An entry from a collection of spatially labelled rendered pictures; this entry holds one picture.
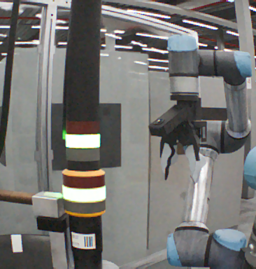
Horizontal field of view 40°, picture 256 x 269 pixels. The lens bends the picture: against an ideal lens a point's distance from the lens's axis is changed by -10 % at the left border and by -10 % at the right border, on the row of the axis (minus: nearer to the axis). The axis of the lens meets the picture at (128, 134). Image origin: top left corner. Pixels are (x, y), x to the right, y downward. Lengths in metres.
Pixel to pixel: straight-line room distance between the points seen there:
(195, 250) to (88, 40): 0.88
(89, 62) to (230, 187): 4.81
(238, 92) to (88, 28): 0.75
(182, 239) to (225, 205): 3.98
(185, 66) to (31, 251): 0.57
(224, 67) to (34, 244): 0.68
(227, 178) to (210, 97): 1.12
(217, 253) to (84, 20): 0.90
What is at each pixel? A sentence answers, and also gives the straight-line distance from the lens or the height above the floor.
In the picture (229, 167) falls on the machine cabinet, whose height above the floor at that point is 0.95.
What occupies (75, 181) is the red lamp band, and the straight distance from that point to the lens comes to 0.37.
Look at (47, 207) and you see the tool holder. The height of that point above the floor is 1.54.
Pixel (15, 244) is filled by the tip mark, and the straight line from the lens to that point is 0.59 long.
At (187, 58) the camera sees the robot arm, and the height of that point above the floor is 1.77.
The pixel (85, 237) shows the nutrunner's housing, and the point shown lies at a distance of 0.39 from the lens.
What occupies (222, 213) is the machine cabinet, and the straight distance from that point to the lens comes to 5.12.
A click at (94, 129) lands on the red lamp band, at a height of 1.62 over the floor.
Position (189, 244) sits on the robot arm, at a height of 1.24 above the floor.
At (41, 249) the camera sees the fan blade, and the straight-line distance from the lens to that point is 0.58.
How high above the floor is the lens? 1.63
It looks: 3 degrees down
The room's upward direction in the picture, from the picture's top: straight up
